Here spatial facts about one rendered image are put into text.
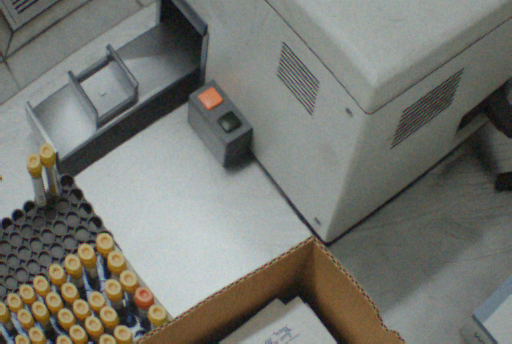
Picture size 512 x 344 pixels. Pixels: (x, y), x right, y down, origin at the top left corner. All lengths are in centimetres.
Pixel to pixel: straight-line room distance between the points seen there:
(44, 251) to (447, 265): 39
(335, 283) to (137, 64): 30
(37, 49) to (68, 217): 116
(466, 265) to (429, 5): 33
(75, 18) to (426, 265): 128
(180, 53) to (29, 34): 114
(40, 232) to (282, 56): 29
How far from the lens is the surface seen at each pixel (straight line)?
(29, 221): 112
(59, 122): 113
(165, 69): 116
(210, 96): 113
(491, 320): 107
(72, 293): 98
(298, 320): 104
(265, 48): 100
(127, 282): 99
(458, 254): 115
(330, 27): 88
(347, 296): 99
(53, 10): 230
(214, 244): 112
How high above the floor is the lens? 192
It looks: 64 degrees down
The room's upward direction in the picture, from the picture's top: 9 degrees clockwise
